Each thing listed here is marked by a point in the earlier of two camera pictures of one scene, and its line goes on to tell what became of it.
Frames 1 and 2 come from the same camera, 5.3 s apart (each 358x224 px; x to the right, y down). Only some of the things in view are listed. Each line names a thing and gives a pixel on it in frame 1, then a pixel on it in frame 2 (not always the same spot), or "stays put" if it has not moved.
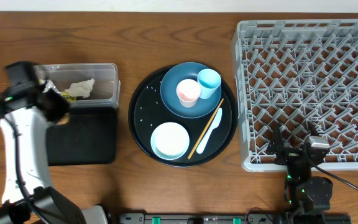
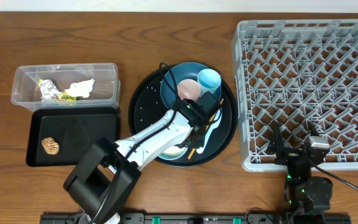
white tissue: [82, 89] stays put
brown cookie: [64, 120] to [50, 145]
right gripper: [277, 145] stays put
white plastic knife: [206, 140] stays put
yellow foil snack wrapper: [49, 84] stays put
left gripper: [52, 106] to [199, 131]
